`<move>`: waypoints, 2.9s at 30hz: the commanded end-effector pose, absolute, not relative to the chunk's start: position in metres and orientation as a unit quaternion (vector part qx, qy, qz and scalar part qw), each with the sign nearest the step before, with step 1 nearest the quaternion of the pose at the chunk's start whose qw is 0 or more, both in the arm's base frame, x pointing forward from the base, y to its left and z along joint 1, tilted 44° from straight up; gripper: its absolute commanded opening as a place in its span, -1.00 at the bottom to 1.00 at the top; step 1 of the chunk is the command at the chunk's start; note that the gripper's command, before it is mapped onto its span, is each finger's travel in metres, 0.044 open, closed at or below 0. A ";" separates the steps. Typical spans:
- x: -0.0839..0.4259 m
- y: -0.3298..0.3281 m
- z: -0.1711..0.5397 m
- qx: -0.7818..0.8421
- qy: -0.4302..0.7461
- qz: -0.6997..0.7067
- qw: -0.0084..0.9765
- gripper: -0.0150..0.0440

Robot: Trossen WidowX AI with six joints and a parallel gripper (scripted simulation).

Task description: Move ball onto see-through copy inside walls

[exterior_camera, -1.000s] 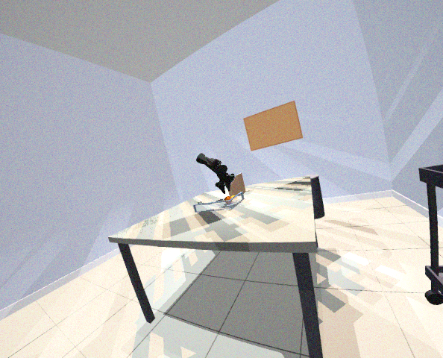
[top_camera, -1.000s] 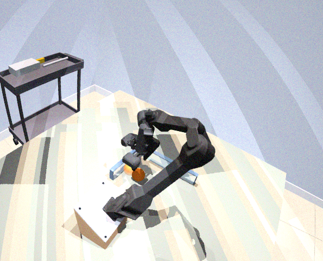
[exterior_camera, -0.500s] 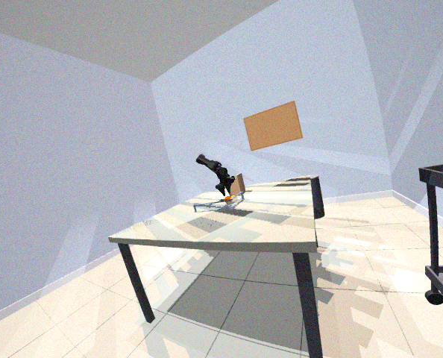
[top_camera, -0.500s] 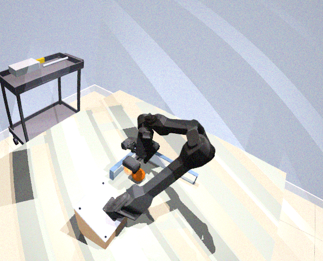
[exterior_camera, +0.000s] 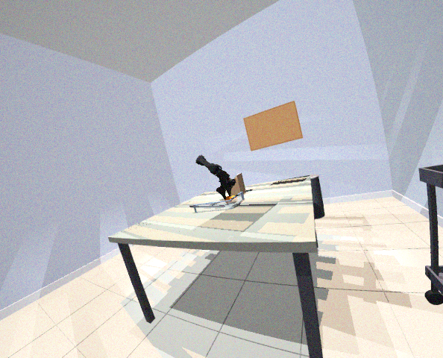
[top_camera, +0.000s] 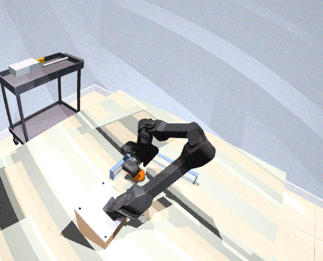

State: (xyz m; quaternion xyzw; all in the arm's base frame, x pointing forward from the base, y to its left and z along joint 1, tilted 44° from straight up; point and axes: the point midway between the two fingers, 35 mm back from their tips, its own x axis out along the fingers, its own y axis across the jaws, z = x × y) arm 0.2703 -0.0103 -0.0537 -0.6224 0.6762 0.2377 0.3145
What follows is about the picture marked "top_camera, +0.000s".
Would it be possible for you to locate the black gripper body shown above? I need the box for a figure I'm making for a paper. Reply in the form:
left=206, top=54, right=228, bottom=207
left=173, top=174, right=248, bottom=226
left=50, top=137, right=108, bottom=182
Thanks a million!
left=122, top=145, right=159, bottom=176

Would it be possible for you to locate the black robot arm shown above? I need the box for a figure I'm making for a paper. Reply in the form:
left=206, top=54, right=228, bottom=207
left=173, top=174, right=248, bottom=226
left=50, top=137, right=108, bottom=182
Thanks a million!
left=102, top=118, right=216, bottom=221

